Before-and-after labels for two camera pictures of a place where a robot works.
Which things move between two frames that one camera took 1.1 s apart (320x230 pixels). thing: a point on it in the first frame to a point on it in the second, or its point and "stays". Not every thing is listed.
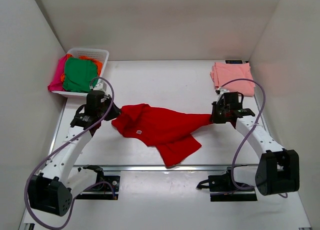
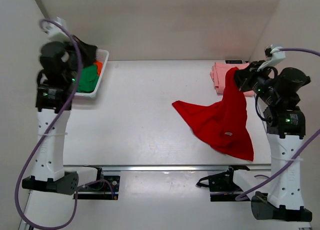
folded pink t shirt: x=221 y=72 stays
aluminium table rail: x=97 y=168 stays
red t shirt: x=170 y=131 to x=223 y=125
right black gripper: x=214 y=118 to x=242 y=77
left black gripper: x=115 y=112 to x=92 y=48
